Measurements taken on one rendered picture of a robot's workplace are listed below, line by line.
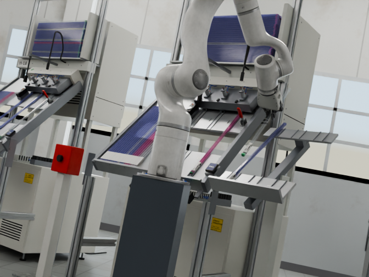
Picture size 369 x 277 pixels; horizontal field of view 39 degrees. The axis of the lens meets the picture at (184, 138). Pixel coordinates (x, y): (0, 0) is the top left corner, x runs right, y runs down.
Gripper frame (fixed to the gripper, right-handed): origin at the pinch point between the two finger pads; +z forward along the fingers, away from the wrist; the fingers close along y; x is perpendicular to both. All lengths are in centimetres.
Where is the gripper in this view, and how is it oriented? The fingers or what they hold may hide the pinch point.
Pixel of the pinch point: (270, 114)
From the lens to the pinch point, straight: 232.4
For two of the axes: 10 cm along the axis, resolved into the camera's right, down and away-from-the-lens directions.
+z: 2.1, 6.5, 7.3
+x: -4.7, 7.2, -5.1
